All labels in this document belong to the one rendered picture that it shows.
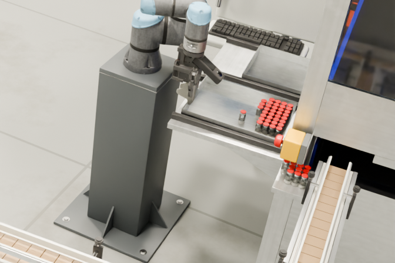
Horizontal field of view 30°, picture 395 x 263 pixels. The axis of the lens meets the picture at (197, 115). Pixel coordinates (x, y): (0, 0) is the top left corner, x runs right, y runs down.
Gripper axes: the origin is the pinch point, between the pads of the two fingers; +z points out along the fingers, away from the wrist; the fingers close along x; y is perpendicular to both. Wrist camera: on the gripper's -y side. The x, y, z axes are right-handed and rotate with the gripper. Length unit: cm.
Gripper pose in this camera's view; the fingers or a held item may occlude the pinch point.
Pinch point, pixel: (191, 101)
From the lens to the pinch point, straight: 250.0
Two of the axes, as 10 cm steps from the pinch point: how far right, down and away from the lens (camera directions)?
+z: -1.4, 8.2, 5.6
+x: -3.2, 5.0, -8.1
